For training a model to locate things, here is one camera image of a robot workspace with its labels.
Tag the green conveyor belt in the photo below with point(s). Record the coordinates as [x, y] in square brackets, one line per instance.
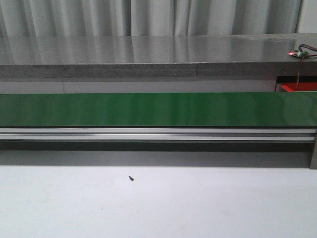
[242, 109]

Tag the grey curtain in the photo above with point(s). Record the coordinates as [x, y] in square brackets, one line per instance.
[147, 17]

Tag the grey stone counter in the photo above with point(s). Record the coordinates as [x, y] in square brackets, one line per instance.
[154, 56]

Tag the red plastic bin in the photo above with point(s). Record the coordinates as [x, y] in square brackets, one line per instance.
[301, 87]

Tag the aluminium conveyor side rail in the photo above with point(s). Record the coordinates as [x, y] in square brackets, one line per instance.
[161, 134]

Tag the small green circuit board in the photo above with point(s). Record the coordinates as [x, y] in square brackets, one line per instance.
[298, 54]

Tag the grey conveyor support leg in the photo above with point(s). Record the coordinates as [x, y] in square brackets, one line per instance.
[313, 162]

